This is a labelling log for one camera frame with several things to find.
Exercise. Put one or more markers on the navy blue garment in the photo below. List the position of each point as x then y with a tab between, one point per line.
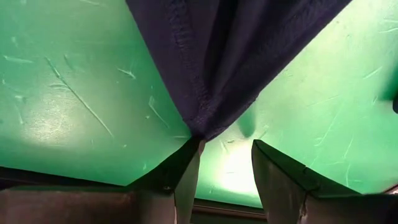
224	62

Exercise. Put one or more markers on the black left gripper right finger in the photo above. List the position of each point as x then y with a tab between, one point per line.
311	205

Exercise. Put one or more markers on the green table mat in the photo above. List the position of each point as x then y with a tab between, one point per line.
62	93

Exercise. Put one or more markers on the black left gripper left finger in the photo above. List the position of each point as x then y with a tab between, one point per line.
93	207

